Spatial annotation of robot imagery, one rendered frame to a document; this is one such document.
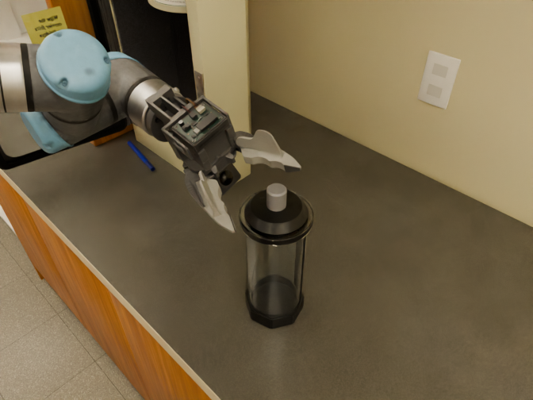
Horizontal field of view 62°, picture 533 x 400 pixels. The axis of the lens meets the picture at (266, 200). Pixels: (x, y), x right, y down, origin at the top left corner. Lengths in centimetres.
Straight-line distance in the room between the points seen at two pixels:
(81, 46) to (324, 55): 78
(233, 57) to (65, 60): 43
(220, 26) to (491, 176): 66
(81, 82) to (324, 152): 75
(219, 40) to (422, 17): 43
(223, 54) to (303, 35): 41
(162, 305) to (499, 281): 62
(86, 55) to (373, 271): 62
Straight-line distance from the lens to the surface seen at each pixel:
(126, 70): 70
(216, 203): 56
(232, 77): 91
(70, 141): 68
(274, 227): 61
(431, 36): 104
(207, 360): 76
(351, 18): 114
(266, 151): 58
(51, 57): 54
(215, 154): 59
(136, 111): 66
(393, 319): 83
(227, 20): 86
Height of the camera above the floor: 161
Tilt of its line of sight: 42 degrees down
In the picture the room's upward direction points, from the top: straight up
